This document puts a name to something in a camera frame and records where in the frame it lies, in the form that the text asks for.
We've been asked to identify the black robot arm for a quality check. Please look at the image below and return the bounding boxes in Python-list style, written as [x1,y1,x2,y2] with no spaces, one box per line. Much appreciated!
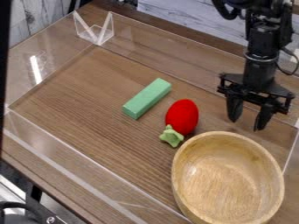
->
[211,0,295,130]

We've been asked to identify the clear acrylic tray walls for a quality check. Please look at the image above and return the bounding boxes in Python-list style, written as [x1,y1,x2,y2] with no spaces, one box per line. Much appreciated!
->
[1,8,296,224]

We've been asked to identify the black table leg bracket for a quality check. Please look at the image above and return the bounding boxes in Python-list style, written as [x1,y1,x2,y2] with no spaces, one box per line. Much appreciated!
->
[24,185,86,224]

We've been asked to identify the green rectangular block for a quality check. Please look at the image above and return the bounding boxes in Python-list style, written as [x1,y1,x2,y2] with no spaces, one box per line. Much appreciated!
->
[122,78,172,120]

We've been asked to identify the red plush strawberry toy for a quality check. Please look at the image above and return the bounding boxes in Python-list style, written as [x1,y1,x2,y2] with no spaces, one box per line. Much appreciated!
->
[158,99,198,148]

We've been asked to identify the wooden bowl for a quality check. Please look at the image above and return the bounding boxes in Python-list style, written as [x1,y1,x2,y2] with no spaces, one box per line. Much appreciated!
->
[172,131,285,224]

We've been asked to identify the black cable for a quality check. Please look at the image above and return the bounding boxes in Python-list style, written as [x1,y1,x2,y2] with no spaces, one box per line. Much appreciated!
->
[0,200,45,224]

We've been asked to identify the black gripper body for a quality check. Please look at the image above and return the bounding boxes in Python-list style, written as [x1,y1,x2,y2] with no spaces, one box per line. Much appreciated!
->
[217,52,295,114]

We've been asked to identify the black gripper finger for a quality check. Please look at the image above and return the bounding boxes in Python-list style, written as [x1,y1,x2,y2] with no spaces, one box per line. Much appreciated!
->
[227,91,243,122]
[253,102,276,131]

